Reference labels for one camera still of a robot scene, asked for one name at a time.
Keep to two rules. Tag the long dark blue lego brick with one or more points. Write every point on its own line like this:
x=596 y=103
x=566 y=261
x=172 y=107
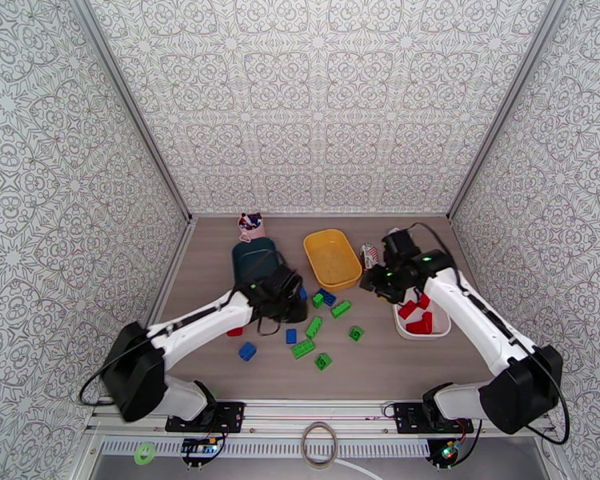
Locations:
x=326 y=296

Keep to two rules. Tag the aluminium corner post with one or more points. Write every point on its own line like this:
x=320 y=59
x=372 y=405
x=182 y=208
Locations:
x=506 y=103
x=130 y=102

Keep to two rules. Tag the small green lego brick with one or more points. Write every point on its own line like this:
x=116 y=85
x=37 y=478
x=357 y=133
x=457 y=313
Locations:
x=356 y=333
x=323 y=361
x=318 y=300

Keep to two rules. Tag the pink cup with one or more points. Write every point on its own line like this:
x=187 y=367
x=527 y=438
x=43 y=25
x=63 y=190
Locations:
x=257 y=232

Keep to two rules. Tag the dark marker pen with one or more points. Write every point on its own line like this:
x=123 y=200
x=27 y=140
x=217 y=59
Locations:
x=256 y=217

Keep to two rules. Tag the small circuit board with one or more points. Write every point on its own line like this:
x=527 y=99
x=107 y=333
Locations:
x=199 y=447
x=448 y=451

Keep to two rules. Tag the yellow plastic container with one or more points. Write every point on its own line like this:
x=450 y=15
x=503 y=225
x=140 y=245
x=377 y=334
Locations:
x=332 y=258

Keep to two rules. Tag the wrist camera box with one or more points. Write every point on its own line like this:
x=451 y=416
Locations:
x=285 y=281
x=400 y=243

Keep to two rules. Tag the small red lego brick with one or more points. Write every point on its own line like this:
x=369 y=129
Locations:
x=423 y=301
x=234 y=332

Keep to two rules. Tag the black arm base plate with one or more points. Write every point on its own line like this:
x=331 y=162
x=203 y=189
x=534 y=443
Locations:
x=407 y=418
x=227 y=416

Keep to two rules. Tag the aluminium frame rail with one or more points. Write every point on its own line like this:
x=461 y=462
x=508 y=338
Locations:
x=320 y=408

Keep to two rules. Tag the white plastic container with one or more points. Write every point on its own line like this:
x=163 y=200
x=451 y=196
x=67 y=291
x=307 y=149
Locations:
x=425 y=336

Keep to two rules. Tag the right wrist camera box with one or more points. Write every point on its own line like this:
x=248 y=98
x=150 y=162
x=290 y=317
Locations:
x=400 y=243

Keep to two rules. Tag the green tape roll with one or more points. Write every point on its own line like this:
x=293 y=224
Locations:
x=136 y=453

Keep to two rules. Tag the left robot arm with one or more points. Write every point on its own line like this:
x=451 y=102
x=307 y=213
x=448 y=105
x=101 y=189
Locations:
x=200 y=321

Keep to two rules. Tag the dark teal plastic container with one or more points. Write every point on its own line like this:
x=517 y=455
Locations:
x=247 y=258

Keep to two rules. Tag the long green lego brick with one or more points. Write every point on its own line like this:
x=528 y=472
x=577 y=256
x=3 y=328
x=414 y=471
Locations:
x=303 y=349
x=314 y=327
x=341 y=309

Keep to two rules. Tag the striped snack packet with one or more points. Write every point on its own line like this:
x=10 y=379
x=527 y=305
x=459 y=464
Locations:
x=370 y=253

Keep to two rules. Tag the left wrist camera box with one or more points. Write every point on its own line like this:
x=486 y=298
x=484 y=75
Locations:
x=285 y=281

